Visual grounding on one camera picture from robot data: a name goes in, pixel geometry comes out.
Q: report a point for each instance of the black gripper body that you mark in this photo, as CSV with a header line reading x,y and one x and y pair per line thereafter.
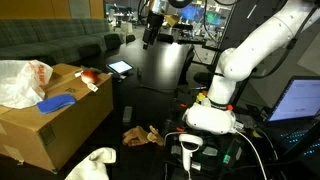
x,y
153,25

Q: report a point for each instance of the orange plush toy with tag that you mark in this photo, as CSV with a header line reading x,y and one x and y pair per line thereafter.
x,y
89,76

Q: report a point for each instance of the brown plush animal toy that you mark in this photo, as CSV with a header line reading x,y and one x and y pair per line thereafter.
x,y
138,136

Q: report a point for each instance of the blue cloth pad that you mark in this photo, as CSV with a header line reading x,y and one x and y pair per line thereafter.
x,y
55,103

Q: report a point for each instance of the white plastic bag red print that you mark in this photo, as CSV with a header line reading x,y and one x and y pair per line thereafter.
x,y
16,83

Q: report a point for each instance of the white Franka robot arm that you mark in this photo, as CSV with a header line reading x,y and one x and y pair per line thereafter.
x,y
246,53

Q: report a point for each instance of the small yellow object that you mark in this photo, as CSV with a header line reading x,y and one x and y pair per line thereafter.
x,y
200,97

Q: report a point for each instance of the large cardboard box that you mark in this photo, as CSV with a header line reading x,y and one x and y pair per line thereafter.
x,y
70,126

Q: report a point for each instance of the white knitted towel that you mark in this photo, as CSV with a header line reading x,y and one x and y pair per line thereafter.
x,y
93,165

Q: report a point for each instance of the small tablet lit screen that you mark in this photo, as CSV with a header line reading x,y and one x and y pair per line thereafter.
x,y
120,66

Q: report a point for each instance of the blue lit background monitor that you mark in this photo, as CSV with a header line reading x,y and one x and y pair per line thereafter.
x,y
191,13

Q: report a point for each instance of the white VR headset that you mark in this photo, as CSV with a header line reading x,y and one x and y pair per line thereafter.
x,y
208,118

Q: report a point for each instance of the grey sofa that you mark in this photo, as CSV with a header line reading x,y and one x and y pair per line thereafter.
x,y
43,40

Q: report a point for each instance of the white barcode scanner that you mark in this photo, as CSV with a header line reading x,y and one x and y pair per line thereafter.
x,y
187,150

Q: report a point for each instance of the black equipment tray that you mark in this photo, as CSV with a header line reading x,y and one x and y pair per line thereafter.
x,y
216,156

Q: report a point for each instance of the open laptop lit screen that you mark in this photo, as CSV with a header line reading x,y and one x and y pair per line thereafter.
x,y
298,100

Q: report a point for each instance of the yellow wrist camera mount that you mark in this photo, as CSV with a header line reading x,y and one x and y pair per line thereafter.
x,y
171,20

